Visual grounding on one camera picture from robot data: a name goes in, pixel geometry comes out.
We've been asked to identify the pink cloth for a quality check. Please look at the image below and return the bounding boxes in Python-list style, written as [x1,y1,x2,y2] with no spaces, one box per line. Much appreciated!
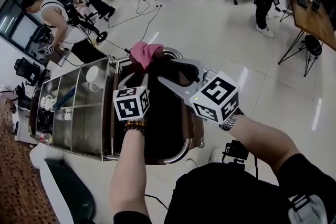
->
[130,41,165,70]

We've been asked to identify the metal wristwatch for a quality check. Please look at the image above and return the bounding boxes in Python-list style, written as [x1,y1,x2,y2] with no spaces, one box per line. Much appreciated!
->
[219,112,240,132]

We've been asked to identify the clear plastic bottle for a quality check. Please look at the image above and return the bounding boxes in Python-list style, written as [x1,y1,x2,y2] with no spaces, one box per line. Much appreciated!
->
[35,131,53,144]

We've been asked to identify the person's black shirt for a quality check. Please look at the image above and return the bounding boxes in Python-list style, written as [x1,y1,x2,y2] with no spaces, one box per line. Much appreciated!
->
[112,152,336,224]

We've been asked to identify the black bag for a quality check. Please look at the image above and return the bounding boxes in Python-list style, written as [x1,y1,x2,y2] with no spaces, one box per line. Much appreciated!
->
[115,56,190,166]

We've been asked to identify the brown bead bracelet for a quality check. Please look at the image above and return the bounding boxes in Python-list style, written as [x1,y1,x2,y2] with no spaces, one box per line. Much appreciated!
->
[124,119,146,133]

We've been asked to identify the black waist device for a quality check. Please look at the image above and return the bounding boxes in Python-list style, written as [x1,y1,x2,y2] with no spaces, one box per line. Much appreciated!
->
[222,140,249,164]

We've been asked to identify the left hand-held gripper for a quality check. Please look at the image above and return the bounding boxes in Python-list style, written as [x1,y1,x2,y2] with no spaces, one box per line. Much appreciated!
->
[112,72,151,122]

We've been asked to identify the stainless steel cart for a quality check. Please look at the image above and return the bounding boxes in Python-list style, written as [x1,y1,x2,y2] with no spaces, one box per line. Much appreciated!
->
[28,47,205,166]

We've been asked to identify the brown perforated panel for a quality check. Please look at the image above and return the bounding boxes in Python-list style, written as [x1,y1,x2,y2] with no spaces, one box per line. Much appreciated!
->
[0,99,57,224]

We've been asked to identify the white cups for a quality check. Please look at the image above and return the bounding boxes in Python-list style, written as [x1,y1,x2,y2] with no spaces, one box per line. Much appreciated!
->
[39,95,55,111]

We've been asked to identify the black round stool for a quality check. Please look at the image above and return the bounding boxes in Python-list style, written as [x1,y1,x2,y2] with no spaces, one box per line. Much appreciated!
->
[303,34,323,58]

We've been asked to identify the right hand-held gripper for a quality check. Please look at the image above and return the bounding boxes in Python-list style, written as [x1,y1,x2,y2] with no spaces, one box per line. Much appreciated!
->
[156,57,239,126]

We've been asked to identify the wooden table with metal legs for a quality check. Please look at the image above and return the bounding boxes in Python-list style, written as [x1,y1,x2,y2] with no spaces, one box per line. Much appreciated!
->
[277,0,336,77]

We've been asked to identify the dark green white chair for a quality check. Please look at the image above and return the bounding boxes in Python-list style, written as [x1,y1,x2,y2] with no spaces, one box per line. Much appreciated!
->
[29,143,97,224]

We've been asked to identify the black wheeled rig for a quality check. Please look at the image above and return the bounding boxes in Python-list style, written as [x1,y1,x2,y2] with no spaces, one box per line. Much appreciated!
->
[44,0,109,44]

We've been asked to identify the black cable bundle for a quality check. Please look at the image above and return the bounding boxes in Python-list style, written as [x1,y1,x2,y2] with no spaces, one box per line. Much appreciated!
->
[36,109,55,132]

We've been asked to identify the grey pouch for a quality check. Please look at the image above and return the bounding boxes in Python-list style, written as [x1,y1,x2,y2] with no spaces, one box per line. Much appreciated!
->
[287,193,329,224]

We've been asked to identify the person's left forearm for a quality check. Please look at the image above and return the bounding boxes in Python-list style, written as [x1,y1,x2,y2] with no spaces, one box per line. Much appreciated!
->
[110,123,149,218]

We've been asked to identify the white mug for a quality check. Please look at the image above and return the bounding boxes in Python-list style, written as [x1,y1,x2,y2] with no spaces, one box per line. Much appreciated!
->
[85,65,106,92]

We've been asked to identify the person's white shoe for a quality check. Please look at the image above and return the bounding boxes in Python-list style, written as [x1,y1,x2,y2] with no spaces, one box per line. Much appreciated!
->
[209,147,224,164]

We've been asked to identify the person's right forearm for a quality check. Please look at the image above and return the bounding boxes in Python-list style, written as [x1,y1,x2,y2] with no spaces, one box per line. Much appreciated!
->
[227,114,301,187]

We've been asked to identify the blue tool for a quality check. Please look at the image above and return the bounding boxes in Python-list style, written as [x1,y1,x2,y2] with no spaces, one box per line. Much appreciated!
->
[54,86,77,111]

